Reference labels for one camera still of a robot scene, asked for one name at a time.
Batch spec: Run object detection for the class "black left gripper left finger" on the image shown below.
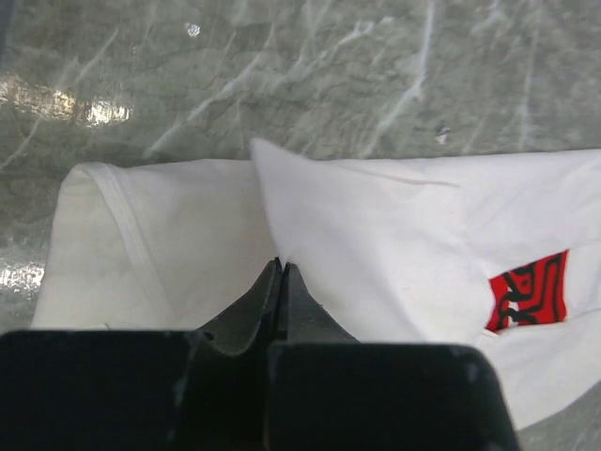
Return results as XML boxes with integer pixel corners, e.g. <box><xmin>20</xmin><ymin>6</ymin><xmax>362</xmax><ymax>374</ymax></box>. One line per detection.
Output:
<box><xmin>1</xmin><ymin>260</ymin><xmax>282</xmax><ymax>450</ymax></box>

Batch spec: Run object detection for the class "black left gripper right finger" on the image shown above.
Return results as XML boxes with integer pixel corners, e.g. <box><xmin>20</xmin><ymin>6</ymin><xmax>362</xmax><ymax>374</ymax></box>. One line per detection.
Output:
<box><xmin>265</xmin><ymin>265</ymin><xmax>519</xmax><ymax>450</ymax></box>

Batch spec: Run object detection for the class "white t shirt red print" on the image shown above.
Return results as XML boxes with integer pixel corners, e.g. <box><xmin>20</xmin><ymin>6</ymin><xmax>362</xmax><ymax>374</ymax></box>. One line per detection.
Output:
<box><xmin>32</xmin><ymin>139</ymin><xmax>600</xmax><ymax>428</ymax></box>

